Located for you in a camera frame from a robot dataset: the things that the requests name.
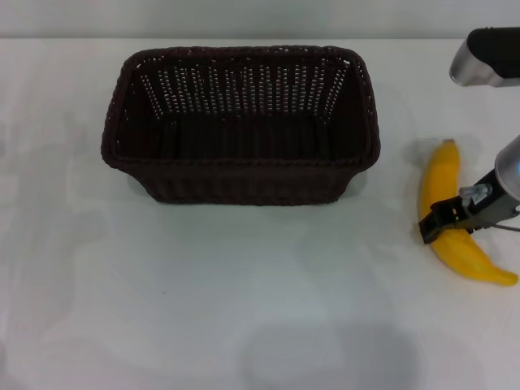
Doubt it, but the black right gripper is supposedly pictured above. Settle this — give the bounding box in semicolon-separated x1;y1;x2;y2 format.
418;170;520;245

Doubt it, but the yellow banana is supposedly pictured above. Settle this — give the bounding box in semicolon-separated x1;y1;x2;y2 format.
418;138;520;288

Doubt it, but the dark brown woven basket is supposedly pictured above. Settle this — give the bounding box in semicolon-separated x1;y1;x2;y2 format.
100;45;383;207

